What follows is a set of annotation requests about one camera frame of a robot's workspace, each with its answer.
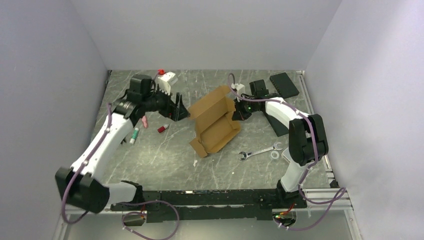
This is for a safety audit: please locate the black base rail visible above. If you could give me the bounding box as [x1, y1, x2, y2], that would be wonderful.
[110, 188, 307, 223]

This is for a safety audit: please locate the clear plastic lid case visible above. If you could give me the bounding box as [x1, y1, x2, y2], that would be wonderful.
[281, 147, 292, 164]

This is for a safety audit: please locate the black flat box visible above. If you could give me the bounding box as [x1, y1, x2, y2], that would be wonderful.
[269, 72, 300, 99]

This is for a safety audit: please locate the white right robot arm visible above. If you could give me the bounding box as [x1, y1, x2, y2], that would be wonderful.
[227, 74, 329, 208]

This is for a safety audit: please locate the brown cardboard paper box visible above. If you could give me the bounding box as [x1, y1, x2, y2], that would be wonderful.
[188, 85, 241, 158]

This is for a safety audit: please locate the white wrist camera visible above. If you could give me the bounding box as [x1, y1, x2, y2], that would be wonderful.
[155, 69, 178, 95]
[231, 83, 246, 96]

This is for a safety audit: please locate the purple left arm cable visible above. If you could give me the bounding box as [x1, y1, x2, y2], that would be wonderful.
[60, 102, 181, 240]

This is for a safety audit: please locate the green white tube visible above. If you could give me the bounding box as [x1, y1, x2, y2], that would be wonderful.
[129, 127, 140, 145]

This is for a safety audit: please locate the clear tape roll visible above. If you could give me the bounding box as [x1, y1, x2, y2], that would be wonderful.
[270, 150, 280, 160]

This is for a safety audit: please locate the silver combination wrench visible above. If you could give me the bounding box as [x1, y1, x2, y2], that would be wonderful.
[239, 141, 283, 161]

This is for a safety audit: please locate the pink tube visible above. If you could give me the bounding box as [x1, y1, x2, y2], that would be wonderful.
[141, 115, 149, 129]

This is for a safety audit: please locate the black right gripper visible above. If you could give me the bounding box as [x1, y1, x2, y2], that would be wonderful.
[231, 95, 257, 122]

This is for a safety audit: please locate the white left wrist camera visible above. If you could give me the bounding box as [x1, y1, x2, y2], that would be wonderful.
[155, 69, 178, 95]

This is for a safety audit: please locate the red small bottle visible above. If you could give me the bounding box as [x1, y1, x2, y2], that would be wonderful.
[157, 124, 169, 133]

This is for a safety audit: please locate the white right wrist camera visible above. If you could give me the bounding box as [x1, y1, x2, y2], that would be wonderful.
[231, 83, 246, 96]

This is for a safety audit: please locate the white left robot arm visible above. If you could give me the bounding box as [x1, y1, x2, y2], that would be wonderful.
[55, 72, 189, 214]

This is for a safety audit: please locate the aluminium frame rail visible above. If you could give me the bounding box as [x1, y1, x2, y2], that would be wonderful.
[52, 187, 360, 240]

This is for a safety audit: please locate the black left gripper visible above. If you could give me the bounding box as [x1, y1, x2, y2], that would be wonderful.
[142, 84, 190, 122]

